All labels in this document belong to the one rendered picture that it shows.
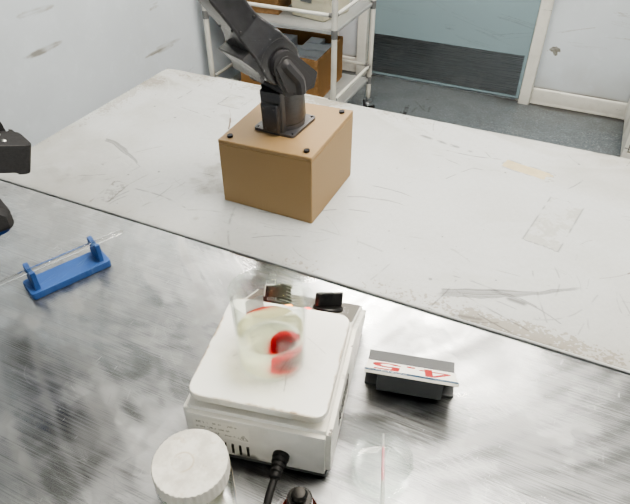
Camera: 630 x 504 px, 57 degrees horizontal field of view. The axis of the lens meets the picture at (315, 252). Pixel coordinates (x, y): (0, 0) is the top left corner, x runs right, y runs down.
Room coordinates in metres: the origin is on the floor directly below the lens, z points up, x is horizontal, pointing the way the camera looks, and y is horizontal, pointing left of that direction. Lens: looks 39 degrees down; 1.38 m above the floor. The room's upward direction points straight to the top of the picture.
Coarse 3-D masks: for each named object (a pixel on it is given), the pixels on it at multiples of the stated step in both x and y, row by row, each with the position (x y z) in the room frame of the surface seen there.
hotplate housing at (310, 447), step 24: (360, 312) 0.45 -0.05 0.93; (360, 336) 0.43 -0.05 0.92; (336, 384) 0.32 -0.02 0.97; (192, 408) 0.30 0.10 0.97; (216, 408) 0.30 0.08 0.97; (336, 408) 0.30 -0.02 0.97; (216, 432) 0.29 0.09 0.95; (240, 432) 0.29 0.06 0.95; (264, 432) 0.28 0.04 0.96; (288, 432) 0.28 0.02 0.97; (312, 432) 0.28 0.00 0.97; (336, 432) 0.30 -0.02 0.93; (240, 456) 0.29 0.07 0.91; (264, 456) 0.28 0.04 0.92; (288, 456) 0.28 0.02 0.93; (312, 456) 0.27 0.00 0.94
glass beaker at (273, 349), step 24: (240, 288) 0.36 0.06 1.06; (264, 288) 0.37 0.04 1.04; (288, 288) 0.36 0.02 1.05; (240, 312) 0.31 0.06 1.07; (240, 336) 0.32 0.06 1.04; (264, 336) 0.31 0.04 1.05; (288, 336) 0.31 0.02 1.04; (240, 360) 0.32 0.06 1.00; (264, 360) 0.31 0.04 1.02; (288, 360) 0.31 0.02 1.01
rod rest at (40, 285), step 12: (96, 252) 0.56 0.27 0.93; (24, 264) 0.53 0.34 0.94; (60, 264) 0.56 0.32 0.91; (72, 264) 0.56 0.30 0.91; (84, 264) 0.56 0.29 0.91; (96, 264) 0.56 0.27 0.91; (108, 264) 0.56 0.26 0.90; (36, 276) 0.53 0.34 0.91; (48, 276) 0.53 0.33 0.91; (60, 276) 0.53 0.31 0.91; (72, 276) 0.53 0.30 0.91; (84, 276) 0.54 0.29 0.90; (36, 288) 0.51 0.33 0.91; (48, 288) 0.51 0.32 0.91; (60, 288) 0.52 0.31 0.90
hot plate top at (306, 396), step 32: (224, 320) 0.38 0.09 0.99; (320, 320) 0.38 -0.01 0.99; (224, 352) 0.34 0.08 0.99; (320, 352) 0.34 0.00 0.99; (192, 384) 0.31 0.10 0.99; (224, 384) 0.31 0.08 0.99; (256, 384) 0.31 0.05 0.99; (288, 384) 0.31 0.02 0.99; (320, 384) 0.31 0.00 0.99; (288, 416) 0.28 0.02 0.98; (320, 416) 0.28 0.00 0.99
